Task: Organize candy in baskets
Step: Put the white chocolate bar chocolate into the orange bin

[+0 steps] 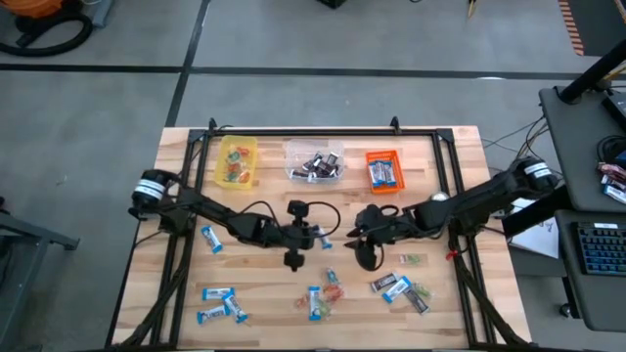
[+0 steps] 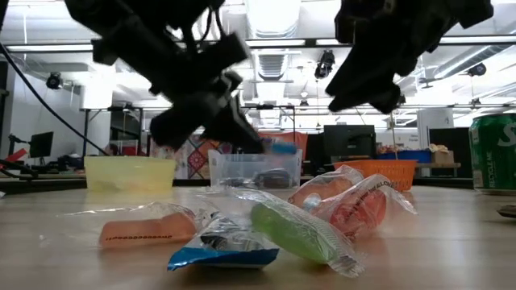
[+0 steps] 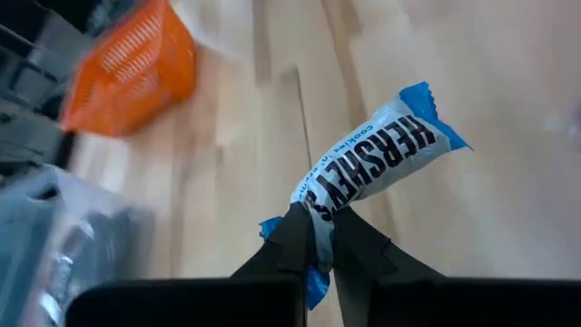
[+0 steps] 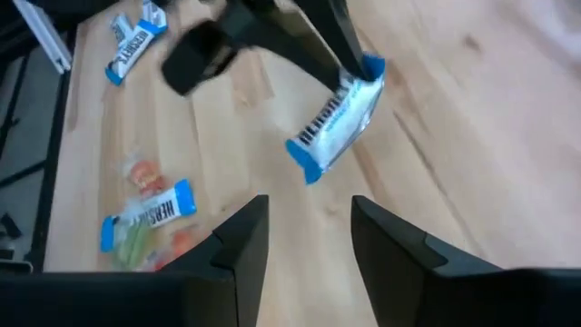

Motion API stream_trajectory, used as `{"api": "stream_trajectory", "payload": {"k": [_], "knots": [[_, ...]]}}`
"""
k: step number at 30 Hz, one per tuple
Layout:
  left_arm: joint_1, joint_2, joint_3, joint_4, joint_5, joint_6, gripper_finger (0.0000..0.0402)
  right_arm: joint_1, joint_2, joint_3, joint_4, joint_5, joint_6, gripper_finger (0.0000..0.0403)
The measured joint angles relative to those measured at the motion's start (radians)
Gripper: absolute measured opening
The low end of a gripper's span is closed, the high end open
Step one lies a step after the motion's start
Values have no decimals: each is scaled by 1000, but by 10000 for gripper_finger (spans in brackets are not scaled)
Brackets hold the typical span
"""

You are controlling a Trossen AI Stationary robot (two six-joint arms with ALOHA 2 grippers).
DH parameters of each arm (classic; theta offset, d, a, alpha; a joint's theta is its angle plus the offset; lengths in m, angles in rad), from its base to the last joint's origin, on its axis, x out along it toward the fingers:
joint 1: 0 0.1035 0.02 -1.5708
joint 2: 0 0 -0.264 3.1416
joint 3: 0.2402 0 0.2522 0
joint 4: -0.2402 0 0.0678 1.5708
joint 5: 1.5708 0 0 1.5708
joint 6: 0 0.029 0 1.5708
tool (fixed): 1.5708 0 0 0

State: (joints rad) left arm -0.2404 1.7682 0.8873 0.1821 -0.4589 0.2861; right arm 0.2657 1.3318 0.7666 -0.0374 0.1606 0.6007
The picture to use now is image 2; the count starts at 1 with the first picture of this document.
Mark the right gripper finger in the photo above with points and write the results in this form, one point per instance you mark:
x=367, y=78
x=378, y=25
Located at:
x=391, y=96
x=359, y=80

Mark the silver ventilation duct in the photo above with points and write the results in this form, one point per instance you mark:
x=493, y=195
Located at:
x=272, y=16

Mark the black ceiling spotlight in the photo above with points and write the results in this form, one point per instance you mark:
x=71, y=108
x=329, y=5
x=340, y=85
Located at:
x=54, y=80
x=324, y=64
x=477, y=69

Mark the yellow plastic basket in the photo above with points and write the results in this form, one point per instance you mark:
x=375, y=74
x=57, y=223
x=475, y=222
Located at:
x=129, y=173

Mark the clear plastic basket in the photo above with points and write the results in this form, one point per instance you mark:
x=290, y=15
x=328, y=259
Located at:
x=242, y=165

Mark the orange red cloth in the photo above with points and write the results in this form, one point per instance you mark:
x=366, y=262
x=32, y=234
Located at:
x=303, y=145

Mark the blue storage bin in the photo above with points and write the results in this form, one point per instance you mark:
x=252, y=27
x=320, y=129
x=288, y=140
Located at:
x=407, y=156

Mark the large black screen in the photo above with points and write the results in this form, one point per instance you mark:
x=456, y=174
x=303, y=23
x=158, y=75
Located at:
x=455, y=145

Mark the cardboard box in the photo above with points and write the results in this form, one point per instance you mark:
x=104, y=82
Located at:
x=442, y=157

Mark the green soda can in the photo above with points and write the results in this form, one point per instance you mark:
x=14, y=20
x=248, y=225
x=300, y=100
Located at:
x=493, y=153

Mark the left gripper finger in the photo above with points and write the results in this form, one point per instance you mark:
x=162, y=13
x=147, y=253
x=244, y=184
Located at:
x=234, y=129

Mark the orange candy clear wrapper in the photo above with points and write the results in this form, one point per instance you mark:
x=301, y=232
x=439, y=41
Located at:
x=145, y=231
x=322, y=186

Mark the green candy clear wrapper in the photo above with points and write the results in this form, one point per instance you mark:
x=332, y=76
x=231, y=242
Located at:
x=294, y=231

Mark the orange plastic basket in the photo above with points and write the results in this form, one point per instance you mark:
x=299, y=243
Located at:
x=387, y=171

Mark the colourful patterned quilt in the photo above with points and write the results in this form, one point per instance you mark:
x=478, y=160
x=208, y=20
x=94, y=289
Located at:
x=193, y=161

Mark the red candy clear wrapper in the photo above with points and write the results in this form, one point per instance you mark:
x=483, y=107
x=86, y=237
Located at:
x=359, y=209

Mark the red angled bar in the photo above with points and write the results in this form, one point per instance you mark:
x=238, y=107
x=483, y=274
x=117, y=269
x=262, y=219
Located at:
x=18, y=155

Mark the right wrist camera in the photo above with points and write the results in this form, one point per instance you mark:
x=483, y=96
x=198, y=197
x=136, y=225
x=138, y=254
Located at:
x=359, y=20

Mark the small black monitor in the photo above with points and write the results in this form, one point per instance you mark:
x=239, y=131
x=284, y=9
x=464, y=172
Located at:
x=40, y=145

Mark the blue white candy bar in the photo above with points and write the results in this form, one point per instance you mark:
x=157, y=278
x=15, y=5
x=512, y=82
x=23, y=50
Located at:
x=225, y=255
x=282, y=147

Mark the black candy bar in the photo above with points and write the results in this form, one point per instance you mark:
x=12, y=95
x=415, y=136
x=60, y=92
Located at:
x=274, y=178
x=238, y=182
x=508, y=211

